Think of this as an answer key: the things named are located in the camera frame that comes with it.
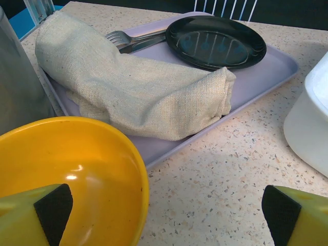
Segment left gripper yellow right finger with black pad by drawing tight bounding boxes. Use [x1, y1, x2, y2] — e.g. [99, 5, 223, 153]
[261, 184, 328, 246]

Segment white container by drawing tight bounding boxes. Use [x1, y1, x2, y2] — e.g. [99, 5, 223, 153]
[283, 51, 328, 179]

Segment metal fork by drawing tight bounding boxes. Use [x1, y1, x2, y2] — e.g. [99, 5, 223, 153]
[104, 29, 167, 47]

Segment grey cup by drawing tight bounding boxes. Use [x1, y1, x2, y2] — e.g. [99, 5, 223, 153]
[0, 5, 56, 135]

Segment aluminium frame post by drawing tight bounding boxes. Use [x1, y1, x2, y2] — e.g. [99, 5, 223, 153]
[23, 0, 61, 25]

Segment left gripper yellow left finger with black pad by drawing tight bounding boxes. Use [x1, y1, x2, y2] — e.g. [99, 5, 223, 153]
[0, 183, 74, 246]

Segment beige cloth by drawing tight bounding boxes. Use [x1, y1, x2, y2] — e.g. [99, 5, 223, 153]
[34, 11, 237, 141]

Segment black plate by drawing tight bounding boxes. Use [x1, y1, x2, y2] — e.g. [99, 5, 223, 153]
[165, 15, 268, 72]

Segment yellow bowl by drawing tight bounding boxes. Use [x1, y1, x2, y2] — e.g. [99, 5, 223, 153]
[0, 116, 150, 246]

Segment metal knife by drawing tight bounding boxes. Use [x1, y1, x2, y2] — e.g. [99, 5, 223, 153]
[119, 38, 167, 55]

